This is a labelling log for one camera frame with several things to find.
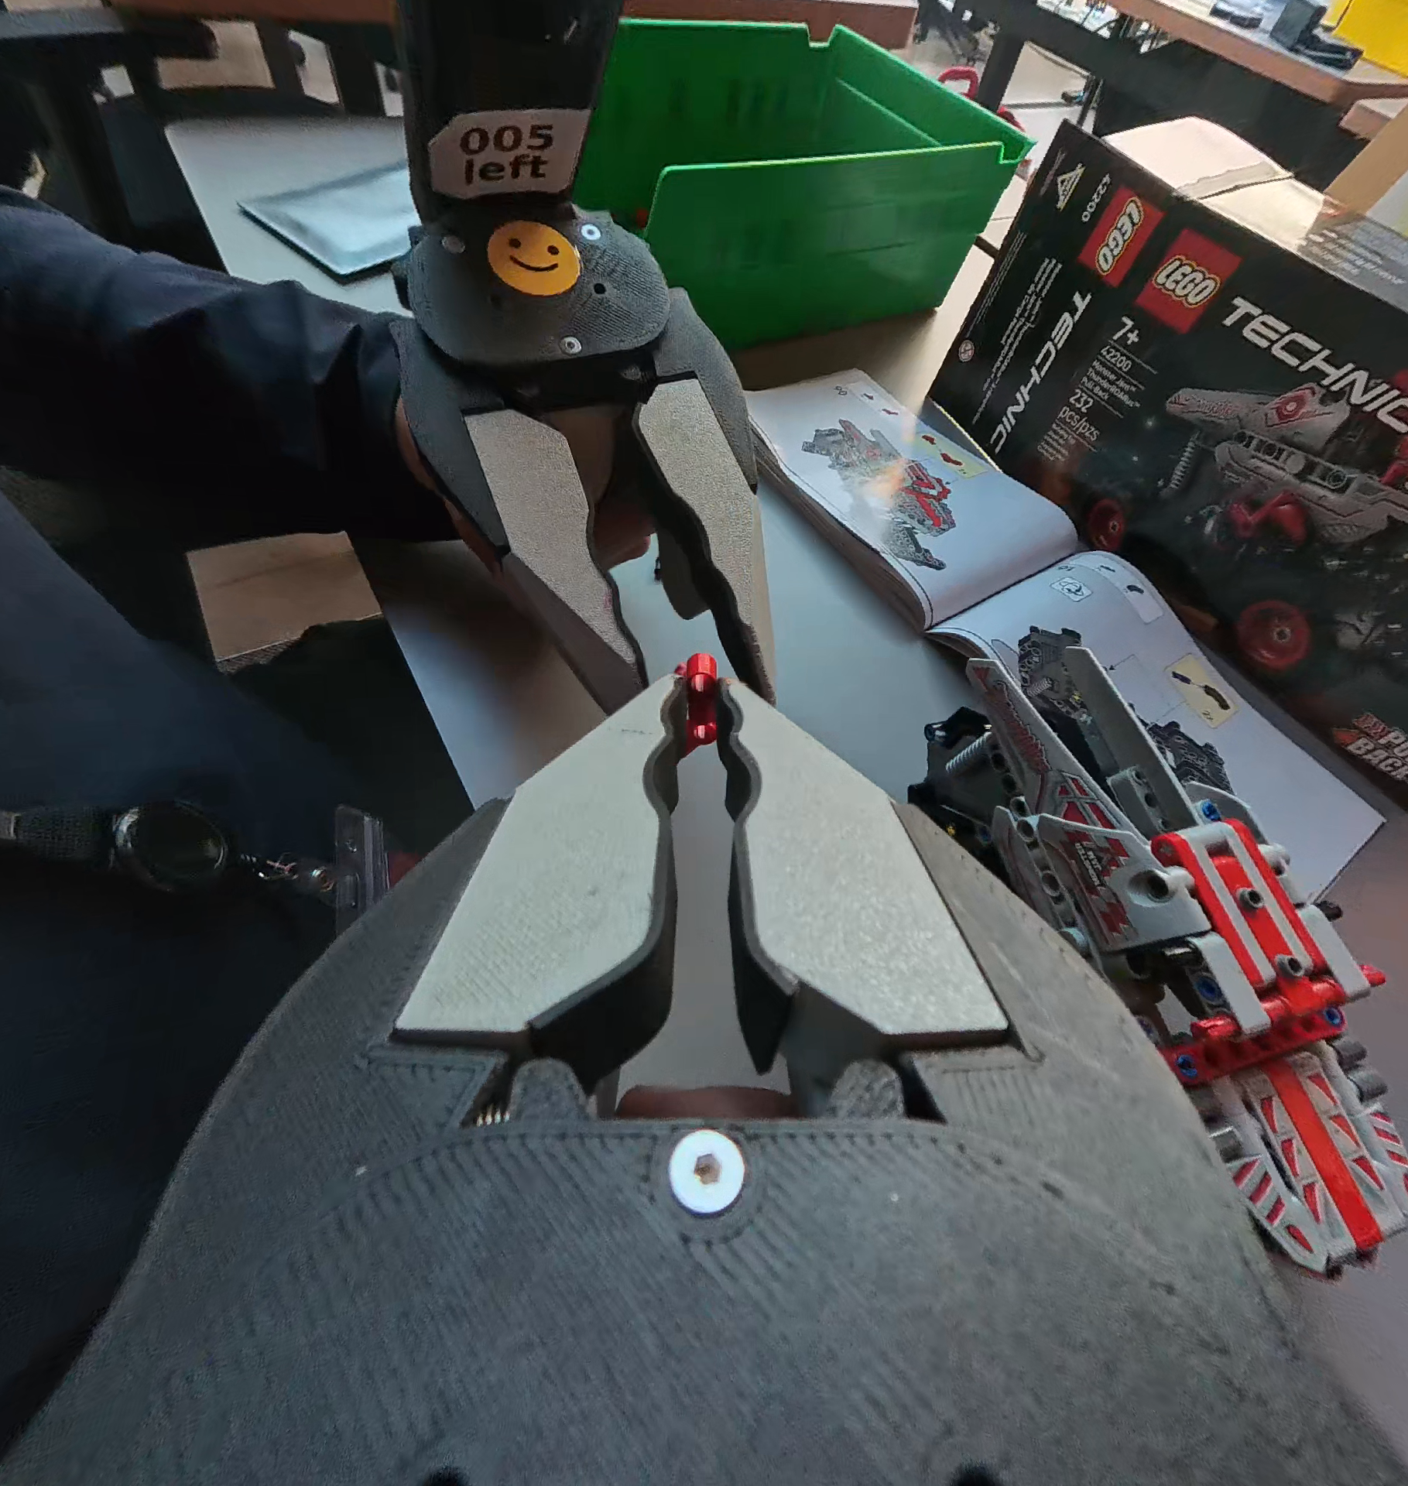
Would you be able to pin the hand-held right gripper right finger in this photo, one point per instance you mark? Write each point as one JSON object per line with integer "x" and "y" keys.
{"x": 866, "y": 916}

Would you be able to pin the black badge reel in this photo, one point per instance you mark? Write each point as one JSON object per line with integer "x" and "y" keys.
{"x": 175, "y": 845}

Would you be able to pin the black office chair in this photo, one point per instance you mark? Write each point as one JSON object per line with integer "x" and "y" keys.
{"x": 65, "y": 30}

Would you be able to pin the lego instruction booklet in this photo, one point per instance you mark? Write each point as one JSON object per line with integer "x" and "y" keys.
{"x": 1006, "y": 545}

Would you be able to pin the tan cardboard piece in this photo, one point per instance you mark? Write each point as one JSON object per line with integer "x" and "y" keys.
{"x": 274, "y": 604}

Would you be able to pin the wooden background table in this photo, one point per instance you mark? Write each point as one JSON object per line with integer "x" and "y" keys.
{"x": 1261, "y": 53}

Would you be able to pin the small red lego connector piece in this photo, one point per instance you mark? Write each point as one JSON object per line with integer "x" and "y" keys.
{"x": 696, "y": 720}

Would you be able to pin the person's left forearm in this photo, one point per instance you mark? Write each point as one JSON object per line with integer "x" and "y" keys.
{"x": 169, "y": 372}

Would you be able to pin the clear badge holder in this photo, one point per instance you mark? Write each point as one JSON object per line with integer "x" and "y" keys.
{"x": 367, "y": 865}

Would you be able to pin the person's dark navy clothing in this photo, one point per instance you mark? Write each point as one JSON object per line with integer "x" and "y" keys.
{"x": 99, "y": 720}

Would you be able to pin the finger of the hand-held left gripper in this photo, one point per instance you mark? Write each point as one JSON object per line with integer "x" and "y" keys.
{"x": 704, "y": 488}
{"x": 535, "y": 511}

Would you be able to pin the black lego set box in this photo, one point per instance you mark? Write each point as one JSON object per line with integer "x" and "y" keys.
{"x": 1179, "y": 382}

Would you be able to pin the person's left hand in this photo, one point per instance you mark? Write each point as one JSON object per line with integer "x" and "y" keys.
{"x": 622, "y": 522}

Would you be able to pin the green plastic bin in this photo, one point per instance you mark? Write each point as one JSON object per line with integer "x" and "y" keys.
{"x": 797, "y": 232}

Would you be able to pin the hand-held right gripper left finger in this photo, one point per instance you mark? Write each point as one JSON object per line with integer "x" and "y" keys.
{"x": 542, "y": 906}

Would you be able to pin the grey red lego truck model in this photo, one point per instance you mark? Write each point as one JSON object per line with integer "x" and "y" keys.
{"x": 1122, "y": 859}

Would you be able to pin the yellow bin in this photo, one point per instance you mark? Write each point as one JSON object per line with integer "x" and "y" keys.
{"x": 1394, "y": 30}

